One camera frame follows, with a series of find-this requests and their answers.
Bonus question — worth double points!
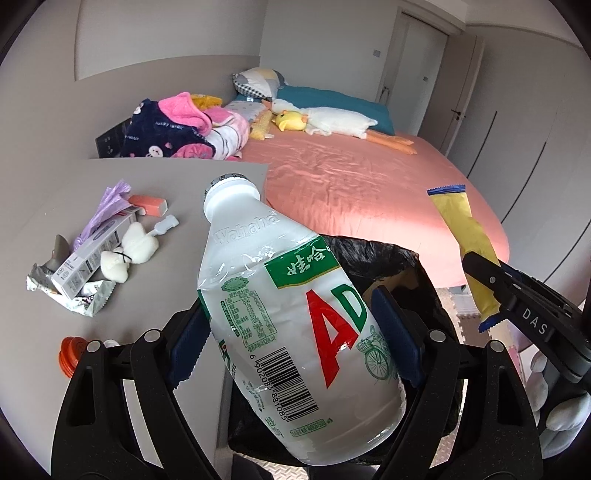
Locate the orange bottle cap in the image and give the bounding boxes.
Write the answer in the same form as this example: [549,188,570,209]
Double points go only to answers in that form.
[58,337,88,379]

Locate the yellow duck plush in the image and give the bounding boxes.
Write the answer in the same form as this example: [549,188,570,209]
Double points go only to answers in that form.
[271,111,308,133]

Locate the foam puzzle floor mat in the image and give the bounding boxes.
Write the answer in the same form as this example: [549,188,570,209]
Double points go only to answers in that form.
[450,286,532,384]

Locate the white long carton box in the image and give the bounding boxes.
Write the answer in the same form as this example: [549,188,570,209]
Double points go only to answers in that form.
[51,208,139,298]

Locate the pink small box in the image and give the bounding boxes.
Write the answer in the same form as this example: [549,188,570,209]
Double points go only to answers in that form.
[128,194,168,217]

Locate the checkered pillow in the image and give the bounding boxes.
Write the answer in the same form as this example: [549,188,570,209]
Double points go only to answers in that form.
[231,68,288,100]

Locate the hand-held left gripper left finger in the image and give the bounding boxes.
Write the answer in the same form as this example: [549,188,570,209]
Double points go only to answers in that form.
[50,302,218,480]

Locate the silver foil wrapper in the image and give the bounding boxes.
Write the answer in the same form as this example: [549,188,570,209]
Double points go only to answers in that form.
[26,262,115,317]

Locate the white plastic drink bottle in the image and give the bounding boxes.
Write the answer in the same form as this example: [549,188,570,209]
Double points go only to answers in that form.
[198,173,407,467]

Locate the white goose plush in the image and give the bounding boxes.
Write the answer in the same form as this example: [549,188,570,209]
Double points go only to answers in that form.
[270,98,419,155]

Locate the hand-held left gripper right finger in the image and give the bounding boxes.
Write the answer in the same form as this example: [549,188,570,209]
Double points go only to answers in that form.
[369,286,546,480]

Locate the white room door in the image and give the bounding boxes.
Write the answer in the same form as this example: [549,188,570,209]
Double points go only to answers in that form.
[383,11,448,136]

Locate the pink white printed cloth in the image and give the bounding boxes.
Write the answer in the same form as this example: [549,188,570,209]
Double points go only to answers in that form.
[205,106,251,160]

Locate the white fluffy pompom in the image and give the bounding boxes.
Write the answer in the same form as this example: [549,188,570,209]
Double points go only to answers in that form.
[121,223,160,265]
[100,249,132,281]

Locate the white door with black handle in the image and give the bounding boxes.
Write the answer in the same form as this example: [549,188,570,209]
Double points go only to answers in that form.
[445,34,484,158]

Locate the black wall switch panel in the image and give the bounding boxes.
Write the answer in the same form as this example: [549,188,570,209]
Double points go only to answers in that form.
[95,117,134,158]

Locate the yellow knitted plush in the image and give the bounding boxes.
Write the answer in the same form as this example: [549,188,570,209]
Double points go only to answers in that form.
[249,108,271,140]

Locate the black trash bin with bag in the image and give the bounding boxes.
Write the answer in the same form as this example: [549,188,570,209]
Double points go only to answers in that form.
[226,234,465,467]

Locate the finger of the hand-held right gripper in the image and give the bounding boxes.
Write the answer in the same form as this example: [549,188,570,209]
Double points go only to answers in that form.
[462,250,525,324]

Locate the white plastic vial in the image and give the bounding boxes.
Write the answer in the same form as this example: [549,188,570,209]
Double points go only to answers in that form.
[148,216,179,236]

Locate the bed with salmon sheet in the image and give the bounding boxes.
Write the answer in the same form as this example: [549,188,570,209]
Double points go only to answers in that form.
[240,127,511,289]

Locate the navy printed fleece blanket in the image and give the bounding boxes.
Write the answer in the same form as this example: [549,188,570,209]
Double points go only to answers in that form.
[121,92,218,160]

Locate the purple plastic bag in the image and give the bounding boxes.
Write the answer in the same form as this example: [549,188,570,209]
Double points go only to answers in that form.
[74,181,139,245]

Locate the person's right hand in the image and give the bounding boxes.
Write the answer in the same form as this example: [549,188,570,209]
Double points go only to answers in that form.
[529,348,591,457]

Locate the white wardrobe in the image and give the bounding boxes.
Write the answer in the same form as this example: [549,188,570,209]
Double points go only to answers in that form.
[466,28,591,305]

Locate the yellow snack packet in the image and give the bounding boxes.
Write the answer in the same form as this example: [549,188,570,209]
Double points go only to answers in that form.
[426,185,504,333]

